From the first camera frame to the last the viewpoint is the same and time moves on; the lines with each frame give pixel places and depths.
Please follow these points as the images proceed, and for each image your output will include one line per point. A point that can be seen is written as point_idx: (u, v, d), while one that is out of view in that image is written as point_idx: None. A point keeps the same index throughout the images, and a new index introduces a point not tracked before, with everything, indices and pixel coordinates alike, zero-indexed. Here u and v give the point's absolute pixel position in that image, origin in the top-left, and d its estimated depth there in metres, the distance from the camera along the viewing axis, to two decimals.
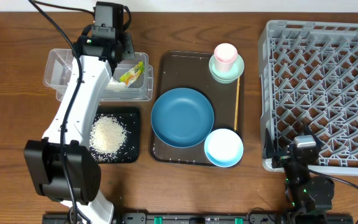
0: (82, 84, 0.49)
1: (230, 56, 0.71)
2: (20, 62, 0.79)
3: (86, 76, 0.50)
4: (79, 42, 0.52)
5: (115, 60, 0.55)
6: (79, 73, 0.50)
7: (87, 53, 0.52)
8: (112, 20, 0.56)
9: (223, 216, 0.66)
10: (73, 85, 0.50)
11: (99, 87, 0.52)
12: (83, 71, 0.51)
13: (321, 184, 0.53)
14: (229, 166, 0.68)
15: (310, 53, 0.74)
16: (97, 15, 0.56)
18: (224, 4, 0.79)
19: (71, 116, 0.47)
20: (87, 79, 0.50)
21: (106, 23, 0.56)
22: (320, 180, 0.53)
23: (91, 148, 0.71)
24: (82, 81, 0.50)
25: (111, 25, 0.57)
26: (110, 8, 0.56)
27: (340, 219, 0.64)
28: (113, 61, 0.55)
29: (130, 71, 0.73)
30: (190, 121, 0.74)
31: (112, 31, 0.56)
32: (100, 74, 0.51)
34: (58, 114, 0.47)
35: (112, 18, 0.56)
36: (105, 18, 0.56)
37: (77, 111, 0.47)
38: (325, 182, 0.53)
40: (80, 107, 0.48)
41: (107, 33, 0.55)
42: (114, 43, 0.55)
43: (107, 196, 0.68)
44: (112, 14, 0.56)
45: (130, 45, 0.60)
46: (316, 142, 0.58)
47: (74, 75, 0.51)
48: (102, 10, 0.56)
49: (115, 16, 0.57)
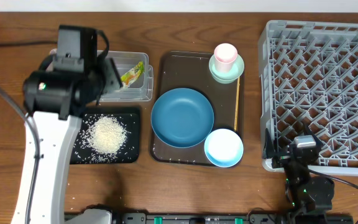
0: (41, 158, 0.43)
1: (230, 56, 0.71)
2: (20, 62, 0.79)
3: (47, 142, 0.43)
4: (31, 81, 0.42)
5: (80, 100, 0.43)
6: (36, 146, 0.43)
7: (41, 98, 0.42)
8: (79, 49, 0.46)
9: (223, 216, 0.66)
10: (32, 160, 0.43)
11: (68, 149, 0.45)
12: (40, 139, 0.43)
13: (321, 185, 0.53)
14: (229, 166, 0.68)
15: (310, 53, 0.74)
16: (60, 43, 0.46)
18: (224, 5, 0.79)
19: (36, 196, 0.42)
20: (46, 152, 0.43)
21: (71, 52, 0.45)
22: (320, 180, 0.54)
23: (91, 148, 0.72)
24: (41, 155, 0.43)
25: (78, 55, 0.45)
26: (77, 33, 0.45)
27: (340, 219, 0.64)
28: (78, 102, 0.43)
29: (130, 71, 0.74)
30: (190, 121, 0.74)
31: (79, 63, 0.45)
32: (62, 140, 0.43)
34: (20, 205, 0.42)
35: (79, 46, 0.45)
36: (71, 47, 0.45)
37: (41, 195, 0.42)
38: (325, 182, 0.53)
40: (46, 185, 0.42)
41: (74, 66, 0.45)
42: (81, 78, 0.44)
43: (107, 196, 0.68)
44: (80, 42, 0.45)
45: (112, 74, 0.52)
46: (316, 142, 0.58)
47: (30, 144, 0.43)
48: (66, 35, 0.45)
49: (85, 45, 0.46)
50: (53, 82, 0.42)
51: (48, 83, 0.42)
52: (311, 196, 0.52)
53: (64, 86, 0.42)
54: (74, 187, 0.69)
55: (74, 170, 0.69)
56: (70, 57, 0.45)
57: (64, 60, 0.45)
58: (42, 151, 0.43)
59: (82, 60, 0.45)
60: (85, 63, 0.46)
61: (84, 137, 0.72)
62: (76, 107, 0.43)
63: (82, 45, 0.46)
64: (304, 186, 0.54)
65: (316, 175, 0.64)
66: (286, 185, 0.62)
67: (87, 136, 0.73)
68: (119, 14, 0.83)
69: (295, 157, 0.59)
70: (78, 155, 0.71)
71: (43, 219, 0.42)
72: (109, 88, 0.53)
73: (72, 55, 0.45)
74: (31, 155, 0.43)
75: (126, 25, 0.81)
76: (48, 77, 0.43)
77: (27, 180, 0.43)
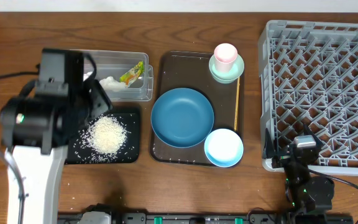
0: (27, 197, 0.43)
1: (230, 56, 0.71)
2: (20, 62, 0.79)
3: (30, 179, 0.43)
4: (7, 114, 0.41)
5: (62, 129, 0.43)
6: (20, 185, 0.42)
7: (19, 130, 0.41)
8: (64, 73, 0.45)
9: (223, 215, 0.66)
10: (15, 200, 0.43)
11: (55, 183, 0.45)
12: (23, 177, 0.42)
13: (321, 184, 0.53)
14: (229, 166, 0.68)
15: (310, 53, 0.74)
16: (43, 67, 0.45)
18: (224, 5, 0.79)
19: None
20: (32, 189, 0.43)
21: (55, 76, 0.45)
22: (320, 180, 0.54)
23: (91, 148, 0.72)
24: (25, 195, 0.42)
25: (61, 79, 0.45)
26: (61, 56, 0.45)
27: (340, 219, 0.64)
28: (59, 131, 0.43)
29: (130, 71, 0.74)
30: (190, 121, 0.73)
31: (63, 88, 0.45)
32: (47, 176, 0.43)
34: None
35: (63, 69, 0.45)
36: (55, 72, 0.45)
37: None
38: (325, 182, 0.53)
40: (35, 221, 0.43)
41: (58, 91, 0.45)
42: (63, 107, 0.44)
43: (107, 196, 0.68)
44: (64, 64, 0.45)
45: (98, 96, 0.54)
46: (316, 142, 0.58)
47: (12, 183, 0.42)
48: (50, 58, 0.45)
49: (69, 67, 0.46)
50: (33, 112, 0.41)
51: (26, 114, 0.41)
52: (311, 196, 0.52)
53: (45, 116, 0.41)
54: (74, 187, 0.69)
55: (74, 170, 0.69)
56: (53, 82, 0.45)
57: (46, 86, 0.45)
58: (26, 188, 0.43)
59: (66, 84, 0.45)
60: (68, 88, 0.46)
61: (84, 137, 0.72)
62: (59, 136, 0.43)
63: (67, 68, 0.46)
64: (304, 186, 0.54)
65: (316, 174, 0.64)
66: (286, 185, 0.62)
67: (87, 136, 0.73)
68: (119, 14, 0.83)
69: (296, 156, 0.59)
70: (78, 155, 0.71)
71: None
72: (96, 111, 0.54)
73: (56, 79, 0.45)
74: (15, 195, 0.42)
75: (126, 25, 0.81)
76: (27, 106, 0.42)
77: (12, 219, 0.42)
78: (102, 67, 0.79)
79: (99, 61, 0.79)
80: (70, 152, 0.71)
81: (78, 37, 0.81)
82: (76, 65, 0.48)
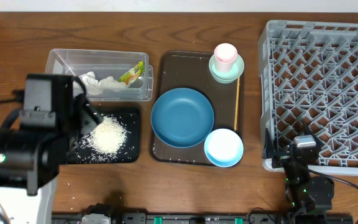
0: None
1: (230, 56, 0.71)
2: (20, 62, 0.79)
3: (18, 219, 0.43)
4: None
5: (48, 165, 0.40)
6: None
7: (1, 169, 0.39)
8: (50, 101, 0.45)
9: (223, 215, 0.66)
10: None
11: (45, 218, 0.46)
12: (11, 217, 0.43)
13: (321, 184, 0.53)
14: (229, 166, 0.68)
15: (310, 53, 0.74)
16: (29, 95, 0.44)
18: (224, 4, 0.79)
19: None
20: None
21: (41, 104, 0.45)
22: (320, 180, 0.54)
23: (91, 148, 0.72)
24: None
25: (49, 107, 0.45)
26: (48, 83, 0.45)
27: (340, 219, 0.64)
28: (45, 167, 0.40)
29: (130, 71, 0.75)
30: (190, 121, 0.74)
31: (50, 116, 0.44)
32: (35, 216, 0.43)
34: None
35: (50, 97, 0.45)
36: (41, 100, 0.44)
37: None
38: (325, 182, 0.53)
40: None
41: (43, 120, 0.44)
42: (48, 139, 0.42)
43: (107, 196, 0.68)
44: (51, 91, 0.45)
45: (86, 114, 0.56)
46: (316, 142, 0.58)
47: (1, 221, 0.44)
48: (36, 86, 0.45)
49: (56, 94, 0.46)
50: (15, 148, 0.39)
51: (7, 154, 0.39)
52: (311, 196, 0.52)
53: (29, 150, 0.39)
54: (74, 187, 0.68)
55: (74, 170, 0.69)
56: (38, 111, 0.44)
57: (32, 114, 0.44)
58: None
59: (53, 113, 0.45)
60: (56, 116, 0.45)
61: (84, 137, 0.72)
62: (43, 171, 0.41)
63: (54, 95, 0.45)
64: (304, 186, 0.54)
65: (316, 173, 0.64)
66: (286, 184, 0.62)
67: (87, 136, 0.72)
68: (119, 13, 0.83)
69: (296, 157, 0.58)
70: (78, 155, 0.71)
71: None
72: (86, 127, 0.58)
73: (42, 107, 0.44)
74: None
75: (126, 25, 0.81)
76: (11, 139, 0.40)
77: None
78: (103, 66, 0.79)
79: (99, 61, 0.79)
80: None
81: (78, 36, 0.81)
82: (63, 89, 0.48)
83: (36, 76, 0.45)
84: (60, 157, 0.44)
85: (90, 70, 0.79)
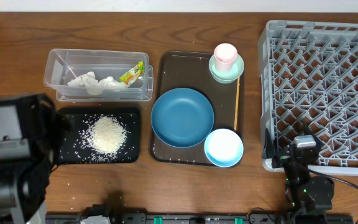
0: None
1: (230, 57, 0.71)
2: (20, 62, 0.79)
3: None
4: None
5: (29, 191, 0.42)
6: None
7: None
8: (19, 129, 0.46)
9: (223, 215, 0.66)
10: None
11: None
12: None
13: (321, 184, 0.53)
14: (229, 166, 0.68)
15: (310, 53, 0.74)
16: None
18: (224, 4, 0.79)
19: None
20: None
21: (10, 133, 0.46)
22: (320, 180, 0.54)
23: (91, 148, 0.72)
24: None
25: (19, 134, 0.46)
26: (13, 108, 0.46)
27: (340, 219, 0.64)
28: (26, 195, 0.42)
29: (130, 71, 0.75)
30: (190, 121, 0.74)
31: (22, 143, 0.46)
32: None
34: None
35: (18, 123, 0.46)
36: (10, 129, 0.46)
37: None
38: (325, 182, 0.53)
40: None
41: (17, 149, 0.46)
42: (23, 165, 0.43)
43: (107, 196, 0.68)
44: (17, 117, 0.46)
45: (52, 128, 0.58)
46: (316, 142, 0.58)
47: None
48: (1, 116, 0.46)
49: (23, 118, 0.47)
50: None
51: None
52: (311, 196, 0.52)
53: (7, 185, 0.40)
54: (74, 187, 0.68)
55: (74, 170, 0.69)
56: (9, 140, 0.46)
57: (2, 145, 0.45)
58: None
59: (25, 139, 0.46)
60: (28, 142, 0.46)
61: (84, 137, 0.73)
62: (28, 201, 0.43)
63: (21, 119, 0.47)
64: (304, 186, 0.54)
65: (316, 173, 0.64)
66: (286, 185, 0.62)
67: (87, 136, 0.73)
68: (119, 13, 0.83)
69: (296, 157, 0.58)
70: (78, 155, 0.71)
71: None
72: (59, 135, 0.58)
73: (12, 136, 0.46)
74: None
75: (126, 25, 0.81)
76: None
77: None
78: (103, 66, 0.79)
79: (99, 61, 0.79)
80: (70, 152, 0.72)
81: (78, 37, 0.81)
82: (31, 111, 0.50)
83: None
84: (43, 180, 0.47)
85: (90, 70, 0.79)
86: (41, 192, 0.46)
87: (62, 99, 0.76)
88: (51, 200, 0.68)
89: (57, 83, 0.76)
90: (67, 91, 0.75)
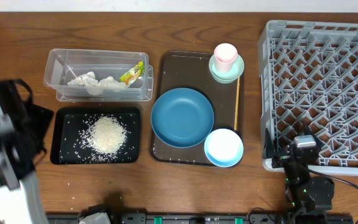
0: None
1: (230, 56, 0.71)
2: (19, 62, 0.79)
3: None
4: None
5: (22, 157, 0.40)
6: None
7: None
8: (0, 105, 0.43)
9: (223, 215, 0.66)
10: None
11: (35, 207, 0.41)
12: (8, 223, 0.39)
13: (322, 184, 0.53)
14: (229, 166, 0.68)
15: (311, 53, 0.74)
16: None
18: (224, 4, 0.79)
19: None
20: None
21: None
22: (320, 180, 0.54)
23: (91, 148, 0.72)
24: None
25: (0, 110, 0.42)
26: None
27: (340, 219, 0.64)
28: (18, 162, 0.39)
29: (130, 71, 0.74)
30: (190, 121, 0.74)
31: (5, 120, 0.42)
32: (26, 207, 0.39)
34: None
35: None
36: None
37: None
38: (325, 182, 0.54)
40: None
41: (0, 126, 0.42)
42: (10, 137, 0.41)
43: (107, 196, 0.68)
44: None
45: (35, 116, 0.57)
46: (316, 142, 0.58)
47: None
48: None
49: (2, 96, 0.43)
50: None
51: None
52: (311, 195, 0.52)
53: None
54: (74, 187, 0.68)
55: (74, 170, 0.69)
56: None
57: None
58: None
59: (8, 115, 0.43)
60: (12, 117, 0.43)
61: (84, 137, 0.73)
62: (22, 167, 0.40)
63: (1, 98, 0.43)
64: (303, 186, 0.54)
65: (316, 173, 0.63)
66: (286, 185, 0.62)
67: (87, 136, 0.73)
68: (119, 13, 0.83)
69: (296, 157, 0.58)
70: (78, 155, 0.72)
71: None
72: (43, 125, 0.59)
73: None
74: None
75: (126, 25, 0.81)
76: None
77: None
78: (102, 66, 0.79)
79: (99, 61, 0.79)
80: (70, 152, 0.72)
81: (78, 37, 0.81)
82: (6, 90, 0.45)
83: None
84: (32, 154, 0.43)
85: (89, 70, 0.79)
86: (32, 163, 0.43)
87: (62, 99, 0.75)
88: (51, 200, 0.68)
89: (57, 83, 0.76)
90: (67, 91, 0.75)
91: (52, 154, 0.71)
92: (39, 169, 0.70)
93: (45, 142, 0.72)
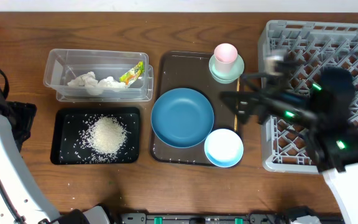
0: None
1: (230, 57, 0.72)
2: (19, 62, 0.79)
3: None
4: None
5: None
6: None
7: None
8: None
9: (223, 216, 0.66)
10: None
11: (10, 140, 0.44)
12: None
13: (332, 72, 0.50)
14: (229, 166, 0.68)
15: (311, 53, 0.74)
16: None
18: (224, 4, 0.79)
19: (9, 192, 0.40)
20: None
21: None
22: (332, 70, 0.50)
23: (91, 149, 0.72)
24: (22, 216, 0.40)
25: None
26: None
27: (341, 219, 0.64)
28: None
29: (130, 71, 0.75)
30: (191, 120, 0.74)
31: None
32: None
34: (0, 210, 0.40)
35: None
36: None
37: (15, 188, 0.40)
38: (339, 71, 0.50)
40: (12, 183, 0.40)
41: None
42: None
43: (107, 196, 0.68)
44: None
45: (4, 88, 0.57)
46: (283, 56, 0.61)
47: None
48: None
49: None
50: None
51: None
52: (334, 101, 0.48)
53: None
54: (74, 187, 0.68)
55: (74, 170, 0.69)
56: None
57: None
58: None
59: None
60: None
61: (84, 138, 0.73)
62: None
63: None
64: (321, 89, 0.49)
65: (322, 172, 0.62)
66: (308, 146, 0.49)
67: (87, 136, 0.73)
68: (119, 13, 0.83)
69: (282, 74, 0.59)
70: (78, 155, 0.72)
71: (28, 208, 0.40)
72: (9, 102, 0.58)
73: None
74: None
75: (126, 25, 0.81)
76: None
77: None
78: (102, 66, 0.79)
79: (99, 61, 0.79)
80: (70, 152, 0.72)
81: (78, 37, 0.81)
82: None
83: None
84: (4, 104, 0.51)
85: (90, 70, 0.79)
86: (0, 111, 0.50)
87: (62, 99, 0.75)
88: (51, 200, 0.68)
89: (57, 83, 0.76)
90: (67, 91, 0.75)
91: (52, 154, 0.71)
92: (39, 169, 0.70)
93: (45, 142, 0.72)
